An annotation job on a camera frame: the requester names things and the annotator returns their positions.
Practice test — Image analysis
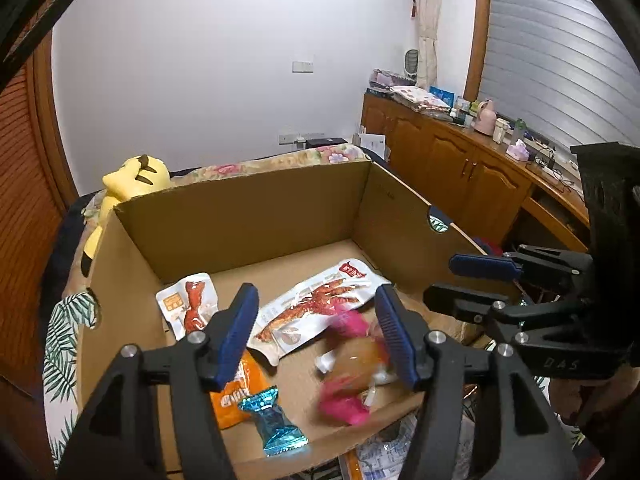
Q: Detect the large chicken feet snack packet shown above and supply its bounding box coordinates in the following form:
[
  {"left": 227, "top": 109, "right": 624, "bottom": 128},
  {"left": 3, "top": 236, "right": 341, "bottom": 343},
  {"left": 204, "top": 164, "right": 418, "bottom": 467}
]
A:
[{"left": 247, "top": 258, "right": 382, "bottom": 367}]

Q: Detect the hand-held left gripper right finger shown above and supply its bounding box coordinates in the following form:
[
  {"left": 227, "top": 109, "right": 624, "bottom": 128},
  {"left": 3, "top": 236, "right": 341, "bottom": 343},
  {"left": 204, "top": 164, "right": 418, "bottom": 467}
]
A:
[{"left": 375, "top": 284, "right": 573, "bottom": 480}]

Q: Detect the blue candy wrapper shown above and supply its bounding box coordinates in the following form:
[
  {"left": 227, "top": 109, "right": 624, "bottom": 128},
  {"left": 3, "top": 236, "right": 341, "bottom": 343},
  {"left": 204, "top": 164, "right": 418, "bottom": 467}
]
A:
[{"left": 237, "top": 385, "right": 309, "bottom": 457}]

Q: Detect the purple cloth bundle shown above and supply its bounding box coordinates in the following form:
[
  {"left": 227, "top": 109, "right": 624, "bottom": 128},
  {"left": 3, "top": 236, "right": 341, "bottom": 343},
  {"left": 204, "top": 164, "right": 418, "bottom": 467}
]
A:
[{"left": 369, "top": 69, "right": 416, "bottom": 92}]

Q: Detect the dark blue quilt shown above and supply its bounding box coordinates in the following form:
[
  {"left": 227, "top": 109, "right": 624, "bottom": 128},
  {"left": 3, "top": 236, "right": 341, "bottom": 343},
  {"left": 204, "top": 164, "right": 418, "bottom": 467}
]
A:
[{"left": 47, "top": 192, "right": 108, "bottom": 291}]

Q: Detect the leaf print bedsheet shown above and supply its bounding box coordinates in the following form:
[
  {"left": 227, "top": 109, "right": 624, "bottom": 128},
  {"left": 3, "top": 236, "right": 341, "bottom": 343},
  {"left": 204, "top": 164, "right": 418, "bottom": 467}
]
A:
[{"left": 42, "top": 290, "right": 102, "bottom": 461}]

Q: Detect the white paper box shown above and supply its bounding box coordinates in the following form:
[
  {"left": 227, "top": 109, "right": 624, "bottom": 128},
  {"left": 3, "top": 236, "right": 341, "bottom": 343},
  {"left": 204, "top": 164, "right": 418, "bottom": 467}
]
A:
[{"left": 352, "top": 132, "right": 387, "bottom": 159}]

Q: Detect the large silver snack packet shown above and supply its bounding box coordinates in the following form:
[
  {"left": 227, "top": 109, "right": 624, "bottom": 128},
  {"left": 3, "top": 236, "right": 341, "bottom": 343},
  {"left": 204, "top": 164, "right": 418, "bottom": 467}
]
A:
[{"left": 356, "top": 407, "right": 476, "bottom": 480}]

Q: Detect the wooden window frame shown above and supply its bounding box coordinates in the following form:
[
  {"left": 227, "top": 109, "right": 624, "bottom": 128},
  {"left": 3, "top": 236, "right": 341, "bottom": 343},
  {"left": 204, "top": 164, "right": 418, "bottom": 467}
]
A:
[{"left": 462, "top": 0, "right": 493, "bottom": 104}]

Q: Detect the pink snack packet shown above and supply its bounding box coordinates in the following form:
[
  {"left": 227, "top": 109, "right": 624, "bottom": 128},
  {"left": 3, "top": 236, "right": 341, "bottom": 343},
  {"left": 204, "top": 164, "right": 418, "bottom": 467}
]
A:
[{"left": 315, "top": 310, "right": 417, "bottom": 427}]

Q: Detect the brown cardboard box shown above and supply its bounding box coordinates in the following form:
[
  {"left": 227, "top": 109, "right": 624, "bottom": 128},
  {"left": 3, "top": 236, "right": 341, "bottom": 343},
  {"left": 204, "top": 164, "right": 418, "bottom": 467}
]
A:
[{"left": 75, "top": 160, "right": 493, "bottom": 476}]

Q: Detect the yellow plush toy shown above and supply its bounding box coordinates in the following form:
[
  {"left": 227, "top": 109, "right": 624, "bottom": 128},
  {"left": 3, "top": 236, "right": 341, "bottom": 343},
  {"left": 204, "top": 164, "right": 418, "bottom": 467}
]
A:
[{"left": 80, "top": 154, "right": 172, "bottom": 279}]

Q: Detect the wooden louvered wardrobe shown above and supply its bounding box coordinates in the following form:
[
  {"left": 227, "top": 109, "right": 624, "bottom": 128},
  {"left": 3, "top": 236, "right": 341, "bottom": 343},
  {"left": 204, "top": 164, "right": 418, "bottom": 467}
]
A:
[{"left": 0, "top": 0, "right": 78, "bottom": 480}]

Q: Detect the person's right hand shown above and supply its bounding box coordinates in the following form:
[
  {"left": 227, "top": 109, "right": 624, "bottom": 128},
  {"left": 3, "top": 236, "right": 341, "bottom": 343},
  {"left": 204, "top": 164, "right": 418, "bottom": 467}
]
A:
[{"left": 550, "top": 375, "right": 626, "bottom": 432}]

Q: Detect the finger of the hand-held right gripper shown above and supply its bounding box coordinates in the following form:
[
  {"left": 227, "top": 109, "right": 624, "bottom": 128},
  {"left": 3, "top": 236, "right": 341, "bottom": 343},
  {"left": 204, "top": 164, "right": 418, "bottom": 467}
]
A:
[
  {"left": 448, "top": 245, "right": 593, "bottom": 292},
  {"left": 422, "top": 282, "right": 592, "bottom": 347}
]

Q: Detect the wooden cabinet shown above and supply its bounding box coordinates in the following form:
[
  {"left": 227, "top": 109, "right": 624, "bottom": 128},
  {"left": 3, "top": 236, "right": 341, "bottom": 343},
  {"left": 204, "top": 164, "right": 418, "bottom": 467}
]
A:
[{"left": 360, "top": 91, "right": 593, "bottom": 257}]

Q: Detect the cream curtain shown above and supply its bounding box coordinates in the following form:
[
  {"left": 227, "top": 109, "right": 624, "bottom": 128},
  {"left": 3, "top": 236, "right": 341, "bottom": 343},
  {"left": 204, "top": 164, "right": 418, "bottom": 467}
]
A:
[{"left": 412, "top": 0, "right": 458, "bottom": 92}]

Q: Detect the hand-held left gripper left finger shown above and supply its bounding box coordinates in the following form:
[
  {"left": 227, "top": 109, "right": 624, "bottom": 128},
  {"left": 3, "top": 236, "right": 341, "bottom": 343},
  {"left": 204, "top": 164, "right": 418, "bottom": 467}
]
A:
[{"left": 55, "top": 282, "right": 260, "bottom": 480}]

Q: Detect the small chicken feet snack packet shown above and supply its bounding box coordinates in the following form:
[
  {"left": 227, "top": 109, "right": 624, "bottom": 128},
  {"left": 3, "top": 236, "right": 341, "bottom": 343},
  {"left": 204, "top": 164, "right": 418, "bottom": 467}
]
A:
[{"left": 156, "top": 272, "right": 220, "bottom": 342}]

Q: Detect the folded floral cloth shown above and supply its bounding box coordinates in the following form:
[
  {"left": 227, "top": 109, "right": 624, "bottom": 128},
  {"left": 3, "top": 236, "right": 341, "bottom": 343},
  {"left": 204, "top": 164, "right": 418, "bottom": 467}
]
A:
[{"left": 390, "top": 85, "right": 452, "bottom": 114}]

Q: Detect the grey window blind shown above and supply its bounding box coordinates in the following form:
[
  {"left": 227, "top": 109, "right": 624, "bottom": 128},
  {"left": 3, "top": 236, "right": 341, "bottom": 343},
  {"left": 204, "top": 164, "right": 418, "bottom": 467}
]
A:
[{"left": 480, "top": 0, "right": 640, "bottom": 162}]

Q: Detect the orange snack packet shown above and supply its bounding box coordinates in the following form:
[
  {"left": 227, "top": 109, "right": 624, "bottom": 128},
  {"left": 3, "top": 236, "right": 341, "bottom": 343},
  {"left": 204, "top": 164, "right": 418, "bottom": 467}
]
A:
[{"left": 210, "top": 350, "right": 267, "bottom": 429}]

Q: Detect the pink kettle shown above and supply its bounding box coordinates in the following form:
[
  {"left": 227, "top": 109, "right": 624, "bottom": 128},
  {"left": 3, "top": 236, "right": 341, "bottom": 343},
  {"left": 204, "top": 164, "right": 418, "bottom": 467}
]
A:
[{"left": 472, "top": 99, "right": 499, "bottom": 136}]

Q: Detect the white power strip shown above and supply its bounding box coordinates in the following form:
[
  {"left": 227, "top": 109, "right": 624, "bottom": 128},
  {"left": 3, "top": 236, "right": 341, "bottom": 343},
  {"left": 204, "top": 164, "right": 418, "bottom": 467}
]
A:
[{"left": 525, "top": 132, "right": 581, "bottom": 182}]

